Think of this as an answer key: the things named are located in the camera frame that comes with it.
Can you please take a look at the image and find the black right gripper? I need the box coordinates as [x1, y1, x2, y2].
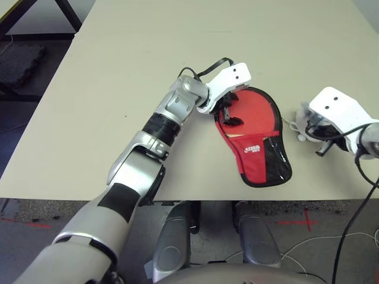
[307, 115, 346, 156]

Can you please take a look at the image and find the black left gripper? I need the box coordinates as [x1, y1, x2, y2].
[220, 92, 245, 125]

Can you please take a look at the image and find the white plush keychain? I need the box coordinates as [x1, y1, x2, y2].
[283, 101, 315, 143]

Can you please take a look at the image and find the red black paddle case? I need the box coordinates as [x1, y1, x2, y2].
[213, 86, 294, 188]

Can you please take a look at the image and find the speckled grey foam floor mat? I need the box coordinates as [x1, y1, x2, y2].
[17, 199, 348, 223]

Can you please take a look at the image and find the grey robot right leg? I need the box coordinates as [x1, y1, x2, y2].
[235, 201, 281, 269]

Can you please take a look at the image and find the grey robot leg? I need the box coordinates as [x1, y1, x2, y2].
[144, 201, 203, 279]
[235, 201, 281, 269]

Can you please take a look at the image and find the grey robot left leg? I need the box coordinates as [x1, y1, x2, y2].
[144, 201, 203, 279]

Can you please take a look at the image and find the grey robot torso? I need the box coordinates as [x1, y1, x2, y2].
[150, 262, 327, 284]

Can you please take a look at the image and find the dark foam floor mat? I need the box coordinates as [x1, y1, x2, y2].
[0, 43, 49, 90]

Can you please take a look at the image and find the long red floor tape line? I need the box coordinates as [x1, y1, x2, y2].
[0, 217, 52, 229]

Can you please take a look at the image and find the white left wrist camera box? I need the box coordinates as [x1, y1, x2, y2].
[196, 62, 253, 115]

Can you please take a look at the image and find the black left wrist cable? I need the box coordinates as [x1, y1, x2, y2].
[178, 57, 235, 80]

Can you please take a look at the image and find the white floor cable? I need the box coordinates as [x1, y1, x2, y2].
[227, 230, 379, 276]

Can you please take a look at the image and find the black metal table frame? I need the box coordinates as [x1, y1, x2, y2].
[0, 0, 83, 41]

